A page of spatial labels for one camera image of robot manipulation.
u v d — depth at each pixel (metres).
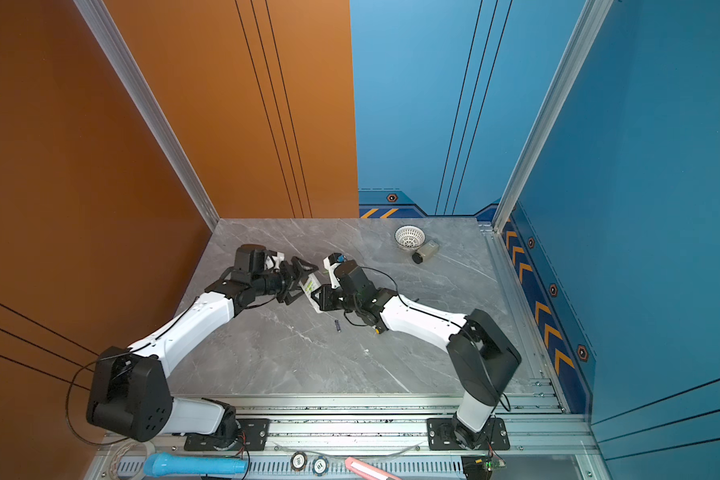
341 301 0.71
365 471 0.69
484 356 0.43
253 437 0.74
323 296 0.71
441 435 0.72
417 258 1.06
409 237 1.12
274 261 0.80
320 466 0.70
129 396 0.42
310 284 0.81
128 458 0.71
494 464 0.69
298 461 0.70
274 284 0.72
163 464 0.67
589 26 0.71
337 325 0.93
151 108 0.86
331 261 0.76
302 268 0.76
